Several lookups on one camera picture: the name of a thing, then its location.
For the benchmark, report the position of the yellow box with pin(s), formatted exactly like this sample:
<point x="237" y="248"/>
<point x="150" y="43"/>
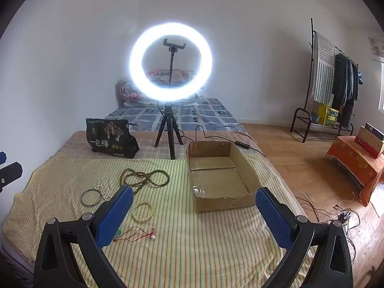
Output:
<point x="327" y="115"/>

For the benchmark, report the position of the navy flat box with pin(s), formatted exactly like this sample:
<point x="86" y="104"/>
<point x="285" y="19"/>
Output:
<point x="375" y="129"/>

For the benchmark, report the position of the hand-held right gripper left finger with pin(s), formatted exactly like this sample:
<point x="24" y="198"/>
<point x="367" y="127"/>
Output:
<point x="115" y="213"/>

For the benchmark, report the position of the floral curtain valance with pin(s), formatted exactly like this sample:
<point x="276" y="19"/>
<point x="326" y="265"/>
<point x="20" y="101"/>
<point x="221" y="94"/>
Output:
<point x="376" y="47"/>

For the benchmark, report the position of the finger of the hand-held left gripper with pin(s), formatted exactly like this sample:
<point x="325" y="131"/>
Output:
<point x="10" y="172"/>
<point x="1" y="157"/>

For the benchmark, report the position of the folded floral quilt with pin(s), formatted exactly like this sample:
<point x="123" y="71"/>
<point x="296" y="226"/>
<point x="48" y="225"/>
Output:
<point x="129" y="93"/>

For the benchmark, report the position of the dark bangle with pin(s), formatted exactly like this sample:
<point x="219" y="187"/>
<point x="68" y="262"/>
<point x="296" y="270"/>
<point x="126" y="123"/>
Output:
<point x="81" y="198"/>

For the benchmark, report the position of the yellow striped cloth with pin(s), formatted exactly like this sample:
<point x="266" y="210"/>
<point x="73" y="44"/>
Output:
<point x="180" y="246"/>

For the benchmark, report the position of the tan gift box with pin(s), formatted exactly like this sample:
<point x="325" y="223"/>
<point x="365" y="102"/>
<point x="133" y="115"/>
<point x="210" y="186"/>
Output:
<point x="369" y="145"/>

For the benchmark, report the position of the black tripod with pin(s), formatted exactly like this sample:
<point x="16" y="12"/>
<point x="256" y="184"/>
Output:
<point x="168" y="120"/>

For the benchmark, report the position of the black phone holder mount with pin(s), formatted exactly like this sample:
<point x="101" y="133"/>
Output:
<point x="174" y="44"/>

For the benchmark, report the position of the blue patterned bedsheet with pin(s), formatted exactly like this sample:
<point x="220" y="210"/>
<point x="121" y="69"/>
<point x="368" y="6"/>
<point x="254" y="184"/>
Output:
<point x="204" y="114"/>

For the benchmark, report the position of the small grey pot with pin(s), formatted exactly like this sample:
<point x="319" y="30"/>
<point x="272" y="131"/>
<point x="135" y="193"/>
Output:
<point x="315" y="117"/>

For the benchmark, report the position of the window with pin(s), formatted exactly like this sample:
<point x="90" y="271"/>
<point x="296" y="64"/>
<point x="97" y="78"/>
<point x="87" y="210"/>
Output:
<point x="381" y="84"/>

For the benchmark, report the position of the striped towel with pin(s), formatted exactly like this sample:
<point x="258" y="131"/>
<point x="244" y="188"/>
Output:
<point x="324" y="69"/>

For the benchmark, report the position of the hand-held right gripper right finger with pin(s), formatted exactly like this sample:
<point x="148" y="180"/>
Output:
<point x="271" y="216"/>

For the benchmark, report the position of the black printed snack bag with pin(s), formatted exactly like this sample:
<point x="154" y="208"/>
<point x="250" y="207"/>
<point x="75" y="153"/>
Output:
<point x="108" y="138"/>

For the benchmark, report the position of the dark hanging clothes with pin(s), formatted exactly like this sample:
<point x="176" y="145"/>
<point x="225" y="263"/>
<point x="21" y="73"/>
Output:
<point x="345" y="84"/>

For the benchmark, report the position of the black clothes rack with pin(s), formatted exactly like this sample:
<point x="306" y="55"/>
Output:
<point x="312" y="66"/>

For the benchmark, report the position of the orange cloth covered table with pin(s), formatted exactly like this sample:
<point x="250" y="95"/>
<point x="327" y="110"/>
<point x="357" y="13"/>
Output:
<point x="357" y="165"/>

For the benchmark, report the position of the floral pillow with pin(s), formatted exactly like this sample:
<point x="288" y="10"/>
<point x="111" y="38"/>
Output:
<point x="180" y="75"/>

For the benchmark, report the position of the cardboard box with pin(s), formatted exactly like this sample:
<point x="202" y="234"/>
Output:
<point x="222" y="183"/>

